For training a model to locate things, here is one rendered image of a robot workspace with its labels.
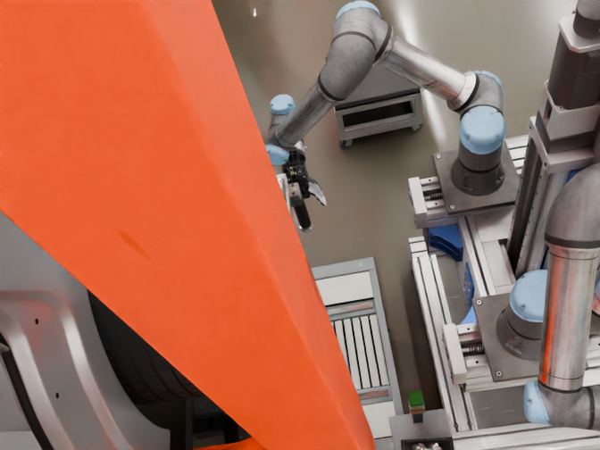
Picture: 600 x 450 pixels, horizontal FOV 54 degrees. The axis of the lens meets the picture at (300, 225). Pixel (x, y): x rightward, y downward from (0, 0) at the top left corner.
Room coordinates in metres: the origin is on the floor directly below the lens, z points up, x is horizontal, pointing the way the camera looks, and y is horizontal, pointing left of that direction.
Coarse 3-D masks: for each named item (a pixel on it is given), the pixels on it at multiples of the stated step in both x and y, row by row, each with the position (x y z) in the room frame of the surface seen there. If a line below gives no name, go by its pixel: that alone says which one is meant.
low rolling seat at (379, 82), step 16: (368, 80) 1.94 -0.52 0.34; (384, 80) 1.91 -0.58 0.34; (400, 80) 1.87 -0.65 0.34; (352, 96) 1.88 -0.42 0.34; (368, 96) 1.85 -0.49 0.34; (384, 96) 1.83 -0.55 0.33; (400, 96) 1.81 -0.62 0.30; (416, 96) 1.80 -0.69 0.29; (336, 112) 1.86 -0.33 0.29; (352, 112) 1.85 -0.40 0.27; (368, 112) 1.97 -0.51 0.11; (384, 112) 1.93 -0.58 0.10; (400, 112) 1.90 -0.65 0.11; (416, 112) 1.80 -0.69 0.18; (352, 128) 1.87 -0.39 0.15; (368, 128) 1.84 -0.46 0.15; (384, 128) 1.83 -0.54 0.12; (400, 128) 1.81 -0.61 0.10; (416, 128) 1.83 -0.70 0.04; (352, 144) 1.89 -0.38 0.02
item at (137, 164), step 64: (0, 0) 0.27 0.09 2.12; (64, 0) 0.26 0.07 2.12; (128, 0) 0.26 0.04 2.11; (192, 0) 0.35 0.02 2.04; (0, 64) 0.27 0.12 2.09; (64, 64) 0.27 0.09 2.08; (128, 64) 0.26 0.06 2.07; (192, 64) 0.29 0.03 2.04; (0, 128) 0.28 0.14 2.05; (64, 128) 0.27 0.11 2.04; (128, 128) 0.27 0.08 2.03; (192, 128) 0.26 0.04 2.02; (256, 128) 0.40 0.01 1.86; (0, 192) 0.28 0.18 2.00; (64, 192) 0.28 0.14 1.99; (128, 192) 0.27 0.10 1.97; (192, 192) 0.26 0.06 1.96; (256, 192) 0.31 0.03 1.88; (64, 256) 0.29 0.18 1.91; (128, 256) 0.28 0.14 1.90; (192, 256) 0.27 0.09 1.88; (256, 256) 0.26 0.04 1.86; (128, 320) 0.29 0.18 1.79; (192, 320) 0.28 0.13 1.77; (256, 320) 0.26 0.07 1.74; (320, 320) 0.35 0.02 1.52; (256, 384) 0.27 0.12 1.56; (320, 384) 0.26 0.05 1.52; (320, 448) 0.27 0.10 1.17
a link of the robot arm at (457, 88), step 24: (336, 24) 1.22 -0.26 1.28; (360, 24) 1.17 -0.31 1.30; (384, 24) 1.18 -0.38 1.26; (384, 48) 1.13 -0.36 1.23; (408, 48) 1.14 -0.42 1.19; (408, 72) 1.11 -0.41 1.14; (432, 72) 1.09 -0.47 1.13; (456, 72) 1.10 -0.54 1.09; (480, 72) 1.12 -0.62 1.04; (456, 96) 1.06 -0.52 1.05; (480, 96) 1.03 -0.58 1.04
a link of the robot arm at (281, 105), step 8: (280, 96) 1.33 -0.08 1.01; (288, 96) 1.32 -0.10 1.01; (272, 104) 1.31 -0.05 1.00; (280, 104) 1.30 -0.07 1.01; (288, 104) 1.29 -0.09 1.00; (272, 112) 1.30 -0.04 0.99; (280, 112) 1.28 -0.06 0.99; (288, 112) 1.27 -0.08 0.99; (272, 120) 1.28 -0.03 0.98; (280, 120) 1.26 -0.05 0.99
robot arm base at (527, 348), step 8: (504, 312) 0.50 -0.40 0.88; (504, 320) 0.48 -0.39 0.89; (496, 328) 0.48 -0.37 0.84; (504, 328) 0.46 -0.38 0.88; (512, 328) 0.44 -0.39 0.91; (504, 336) 0.45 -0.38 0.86; (512, 336) 0.44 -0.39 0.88; (520, 336) 0.42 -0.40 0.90; (504, 344) 0.44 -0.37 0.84; (512, 344) 0.43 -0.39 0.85; (520, 344) 0.42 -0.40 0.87; (528, 344) 0.41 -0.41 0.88; (536, 344) 0.40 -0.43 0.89; (512, 352) 0.41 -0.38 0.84; (520, 352) 0.41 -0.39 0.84; (528, 352) 0.40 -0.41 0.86; (536, 352) 0.39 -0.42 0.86
